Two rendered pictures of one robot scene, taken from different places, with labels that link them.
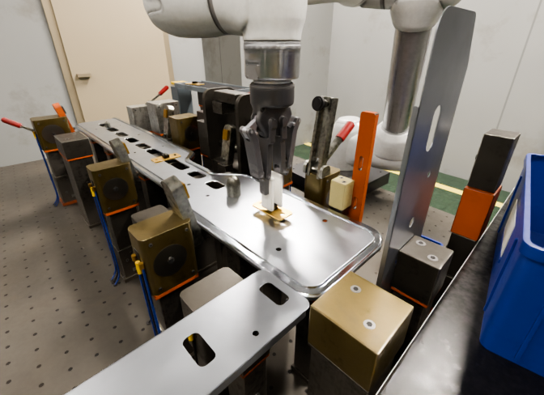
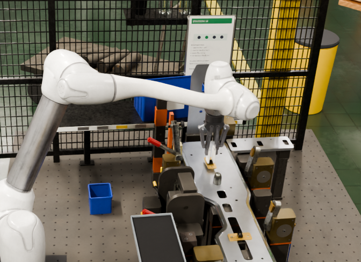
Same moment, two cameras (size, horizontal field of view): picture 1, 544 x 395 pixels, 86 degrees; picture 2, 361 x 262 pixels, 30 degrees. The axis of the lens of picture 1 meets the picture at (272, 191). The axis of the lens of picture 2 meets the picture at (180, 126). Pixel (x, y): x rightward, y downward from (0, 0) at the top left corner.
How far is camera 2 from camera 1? 3.08 m
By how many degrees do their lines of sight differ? 116
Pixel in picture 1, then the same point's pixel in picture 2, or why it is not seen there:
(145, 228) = (267, 161)
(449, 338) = not seen: hidden behind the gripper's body
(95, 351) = (294, 247)
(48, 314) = not seen: outside the picture
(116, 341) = not seen: hidden behind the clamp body
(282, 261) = (223, 150)
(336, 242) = (198, 147)
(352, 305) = (226, 120)
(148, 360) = (272, 146)
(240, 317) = (246, 144)
